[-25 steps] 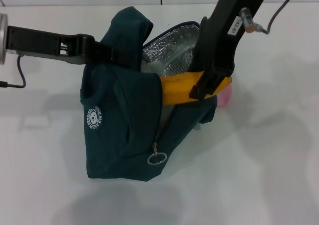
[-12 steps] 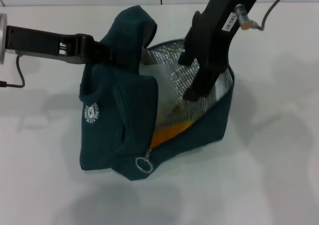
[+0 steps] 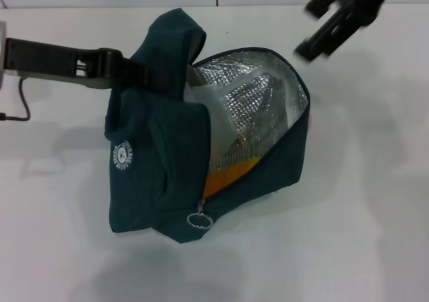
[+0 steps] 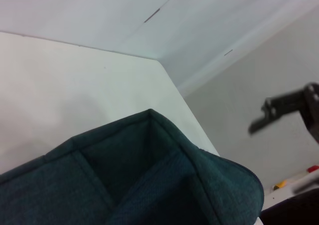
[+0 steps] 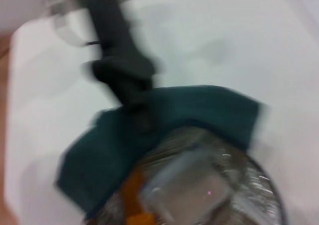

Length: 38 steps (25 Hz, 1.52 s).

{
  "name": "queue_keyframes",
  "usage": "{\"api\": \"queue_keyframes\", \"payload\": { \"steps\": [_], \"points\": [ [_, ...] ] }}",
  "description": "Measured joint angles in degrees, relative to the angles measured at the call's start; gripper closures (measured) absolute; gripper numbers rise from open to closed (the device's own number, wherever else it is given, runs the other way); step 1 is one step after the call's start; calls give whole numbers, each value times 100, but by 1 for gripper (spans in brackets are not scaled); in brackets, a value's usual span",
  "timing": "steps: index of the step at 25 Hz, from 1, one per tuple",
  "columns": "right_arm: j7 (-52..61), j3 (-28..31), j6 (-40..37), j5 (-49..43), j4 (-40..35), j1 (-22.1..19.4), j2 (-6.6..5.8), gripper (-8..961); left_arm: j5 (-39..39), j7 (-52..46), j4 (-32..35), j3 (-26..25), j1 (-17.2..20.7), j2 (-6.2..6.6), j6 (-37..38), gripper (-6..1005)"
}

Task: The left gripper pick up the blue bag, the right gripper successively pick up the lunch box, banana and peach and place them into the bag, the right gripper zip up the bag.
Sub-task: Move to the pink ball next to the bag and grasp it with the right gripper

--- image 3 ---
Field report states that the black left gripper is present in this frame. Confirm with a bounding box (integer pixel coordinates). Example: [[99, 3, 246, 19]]
[[4, 37, 184, 92]]

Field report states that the dark teal insulated lunch bag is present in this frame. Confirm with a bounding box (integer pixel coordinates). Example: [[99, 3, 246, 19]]
[[103, 7, 312, 241]]

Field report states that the yellow banana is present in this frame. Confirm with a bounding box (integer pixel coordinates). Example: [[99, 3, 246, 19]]
[[202, 157, 261, 199]]

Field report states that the dark left arm cable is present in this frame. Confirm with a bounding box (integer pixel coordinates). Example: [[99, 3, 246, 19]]
[[0, 76, 32, 123]]

